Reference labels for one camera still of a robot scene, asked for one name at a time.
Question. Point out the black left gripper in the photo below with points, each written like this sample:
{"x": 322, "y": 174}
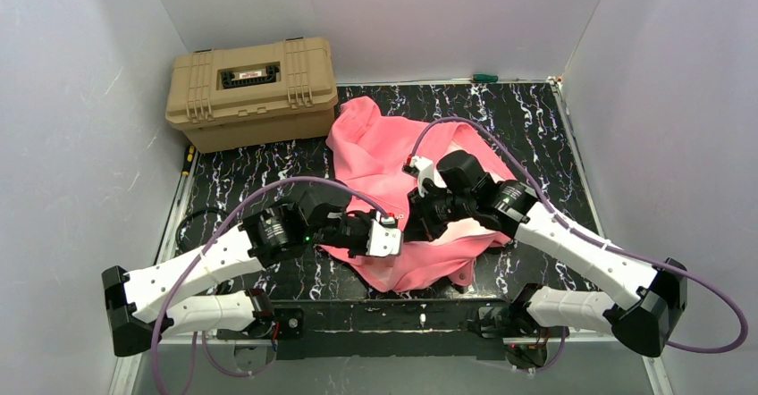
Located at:
{"x": 360, "y": 236}

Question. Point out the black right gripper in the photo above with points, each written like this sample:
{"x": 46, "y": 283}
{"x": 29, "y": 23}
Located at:
{"x": 429, "y": 210}

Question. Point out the pink zip-up jacket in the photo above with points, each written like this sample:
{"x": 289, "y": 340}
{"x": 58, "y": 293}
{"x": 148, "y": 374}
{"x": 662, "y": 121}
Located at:
{"x": 369, "y": 150}

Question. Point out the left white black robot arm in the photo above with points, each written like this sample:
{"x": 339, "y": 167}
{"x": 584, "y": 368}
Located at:
{"x": 147, "y": 305}

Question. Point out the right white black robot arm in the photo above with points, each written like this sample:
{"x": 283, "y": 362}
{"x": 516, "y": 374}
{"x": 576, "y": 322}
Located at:
{"x": 637, "y": 303}

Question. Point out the tan plastic tool case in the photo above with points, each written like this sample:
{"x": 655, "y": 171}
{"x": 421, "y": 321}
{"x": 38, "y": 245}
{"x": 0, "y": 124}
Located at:
{"x": 223, "y": 99}

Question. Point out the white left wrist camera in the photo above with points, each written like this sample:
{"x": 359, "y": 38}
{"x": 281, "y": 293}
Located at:
{"x": 385, "y": 238}

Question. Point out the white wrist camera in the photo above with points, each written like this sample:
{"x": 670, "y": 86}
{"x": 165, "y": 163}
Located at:
{"x": 385, "y": 238}
{"x": 424, "y": 171}

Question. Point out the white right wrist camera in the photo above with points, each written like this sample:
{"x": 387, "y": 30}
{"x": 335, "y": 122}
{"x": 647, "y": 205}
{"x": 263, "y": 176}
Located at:
{"x": 424, "y": 171}

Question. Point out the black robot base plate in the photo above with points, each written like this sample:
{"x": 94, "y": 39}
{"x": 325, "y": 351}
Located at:
{"x": 482, "y": 328}

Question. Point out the yellow black handled screwdriver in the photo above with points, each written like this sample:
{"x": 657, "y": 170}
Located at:
{"x": 188, "y": 160}

